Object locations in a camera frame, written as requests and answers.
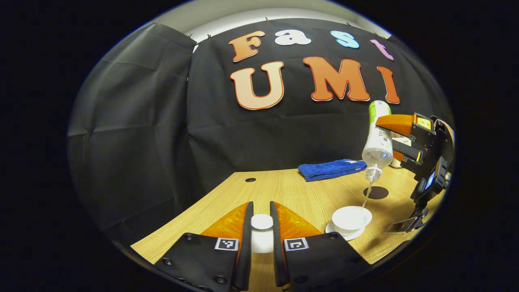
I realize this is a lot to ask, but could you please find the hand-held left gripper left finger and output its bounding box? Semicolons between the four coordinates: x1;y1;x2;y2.
154;202;254;292

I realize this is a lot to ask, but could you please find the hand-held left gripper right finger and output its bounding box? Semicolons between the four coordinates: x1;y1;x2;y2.
270;201;369;290

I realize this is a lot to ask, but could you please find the clear water bottle white label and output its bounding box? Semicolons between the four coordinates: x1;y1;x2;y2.
362;100;394;183

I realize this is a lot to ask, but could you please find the dark round coaster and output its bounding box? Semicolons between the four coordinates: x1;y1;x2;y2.
363;186;389;200

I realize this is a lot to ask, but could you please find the white teacup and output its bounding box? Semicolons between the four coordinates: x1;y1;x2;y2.
332;206;373;236

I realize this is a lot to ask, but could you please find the white toaster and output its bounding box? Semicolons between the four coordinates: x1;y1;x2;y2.
390;137;412;169

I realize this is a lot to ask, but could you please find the white saucer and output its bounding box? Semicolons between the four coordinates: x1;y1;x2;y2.
325;220;365;241

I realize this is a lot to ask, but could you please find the blue towel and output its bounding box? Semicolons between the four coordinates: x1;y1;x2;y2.
298;159;367;182

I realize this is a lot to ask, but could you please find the black backdrop cloth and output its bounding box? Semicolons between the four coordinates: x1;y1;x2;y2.
67;18;455;246

